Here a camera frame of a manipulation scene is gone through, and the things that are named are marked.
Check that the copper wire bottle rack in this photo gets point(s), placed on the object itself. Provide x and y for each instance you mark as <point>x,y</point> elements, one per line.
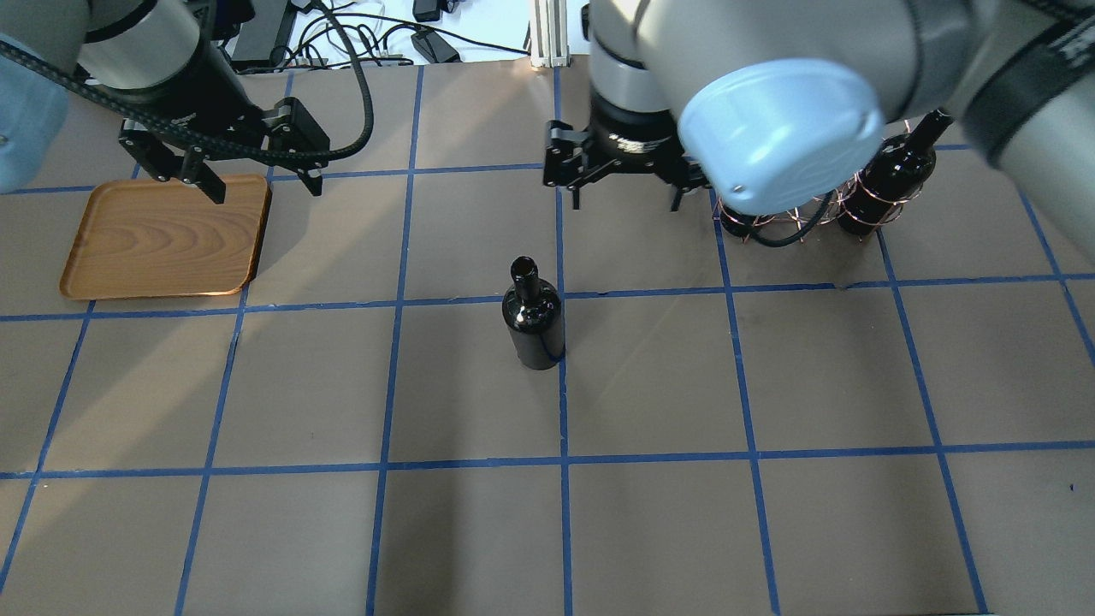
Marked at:
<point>793,225</point>

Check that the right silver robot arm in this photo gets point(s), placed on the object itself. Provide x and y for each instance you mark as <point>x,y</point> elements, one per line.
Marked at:
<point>773,102</point>

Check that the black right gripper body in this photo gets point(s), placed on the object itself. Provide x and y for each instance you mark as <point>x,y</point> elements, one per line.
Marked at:
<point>631,135</point>

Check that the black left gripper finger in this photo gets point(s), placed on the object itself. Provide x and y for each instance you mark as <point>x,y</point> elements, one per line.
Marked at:
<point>195,172</point>
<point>312,179</point>

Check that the aluminium frame post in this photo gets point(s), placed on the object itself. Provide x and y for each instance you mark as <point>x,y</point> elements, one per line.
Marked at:
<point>548,29</point>

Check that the dark wine bottle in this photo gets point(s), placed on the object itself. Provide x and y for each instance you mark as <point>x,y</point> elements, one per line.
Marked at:
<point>894,175</point>
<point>738,224</point>
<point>533,313</point>

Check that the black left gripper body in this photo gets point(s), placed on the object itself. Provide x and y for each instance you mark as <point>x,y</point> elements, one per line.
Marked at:
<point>208,97</point>

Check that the wooden tray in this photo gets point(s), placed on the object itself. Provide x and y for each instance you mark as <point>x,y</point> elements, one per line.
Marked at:
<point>147,239</point>

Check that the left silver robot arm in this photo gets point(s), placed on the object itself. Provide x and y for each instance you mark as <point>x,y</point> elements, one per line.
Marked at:
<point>157,57</point>

